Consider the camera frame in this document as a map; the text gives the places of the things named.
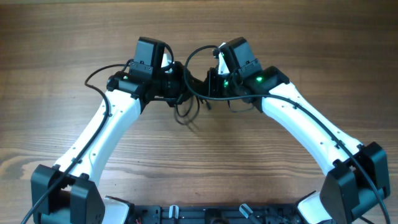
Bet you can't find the black cable bundle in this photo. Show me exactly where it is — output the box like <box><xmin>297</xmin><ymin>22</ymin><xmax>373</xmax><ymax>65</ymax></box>
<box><xmin>173</xmin><ymin>93</ymin><xmax>213</xmax><ymax>126</ymax></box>

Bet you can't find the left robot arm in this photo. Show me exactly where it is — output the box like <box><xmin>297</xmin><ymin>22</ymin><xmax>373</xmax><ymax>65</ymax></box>
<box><xmin>25</xmin><ymin>37</ymin><xmax>206</xmax><ymax>223</ymax></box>

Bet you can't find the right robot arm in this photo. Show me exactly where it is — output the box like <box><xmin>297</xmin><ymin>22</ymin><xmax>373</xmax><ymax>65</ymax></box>
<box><xmin>208</xmin><ymin>37</ymin><xmax>391</xmax><ymax>223</ymax></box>

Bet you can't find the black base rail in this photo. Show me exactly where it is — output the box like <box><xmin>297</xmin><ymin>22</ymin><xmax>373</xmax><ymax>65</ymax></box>
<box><xmin>128</xmin><ymin>203</ymin><xmax>307</xmax><ymax>224</ymax></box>

